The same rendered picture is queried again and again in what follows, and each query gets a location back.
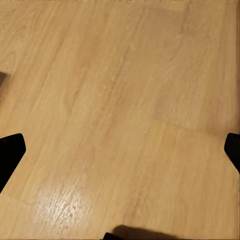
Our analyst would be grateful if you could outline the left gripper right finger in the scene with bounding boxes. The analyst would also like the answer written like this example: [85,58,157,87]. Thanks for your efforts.
[224,133,240,173]

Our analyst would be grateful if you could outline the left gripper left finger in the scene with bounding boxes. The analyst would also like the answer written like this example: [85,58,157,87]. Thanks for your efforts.
[0,133,26,193]

